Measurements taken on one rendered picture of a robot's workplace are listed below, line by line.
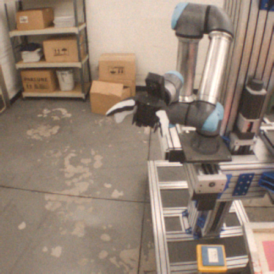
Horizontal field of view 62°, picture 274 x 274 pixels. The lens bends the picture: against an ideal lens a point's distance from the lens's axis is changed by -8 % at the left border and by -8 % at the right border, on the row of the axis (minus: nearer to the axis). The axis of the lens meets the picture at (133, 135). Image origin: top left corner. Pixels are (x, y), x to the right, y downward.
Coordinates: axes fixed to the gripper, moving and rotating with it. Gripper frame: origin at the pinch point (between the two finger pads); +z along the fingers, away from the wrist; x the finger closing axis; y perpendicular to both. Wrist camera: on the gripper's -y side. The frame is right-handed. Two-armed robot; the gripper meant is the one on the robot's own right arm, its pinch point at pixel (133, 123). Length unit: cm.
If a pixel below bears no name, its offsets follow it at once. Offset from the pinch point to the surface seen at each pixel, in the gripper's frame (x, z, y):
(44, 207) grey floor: 102, -57, 183
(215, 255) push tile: -42, -17, 65
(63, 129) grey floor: 171, -181, 193
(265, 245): -65, -31, 64
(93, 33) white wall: 211, -320, 90
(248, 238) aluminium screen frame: -55, -30, 62
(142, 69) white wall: 121, -347, 143
